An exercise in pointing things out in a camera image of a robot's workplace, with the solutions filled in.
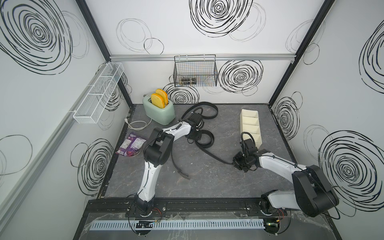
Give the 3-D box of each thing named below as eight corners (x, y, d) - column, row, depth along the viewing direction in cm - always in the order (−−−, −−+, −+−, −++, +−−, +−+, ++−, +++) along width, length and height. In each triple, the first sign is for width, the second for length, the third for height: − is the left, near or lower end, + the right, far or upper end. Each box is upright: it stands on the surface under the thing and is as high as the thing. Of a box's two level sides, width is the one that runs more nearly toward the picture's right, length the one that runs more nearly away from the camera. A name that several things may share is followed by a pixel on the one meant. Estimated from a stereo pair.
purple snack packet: (121, 158, 93) (115, 150, 86) (133, 140, 102) (129, 132, 94) (134, 162, 92) (129, 155, 84) (145, 143, 100) (141, 136, 93)
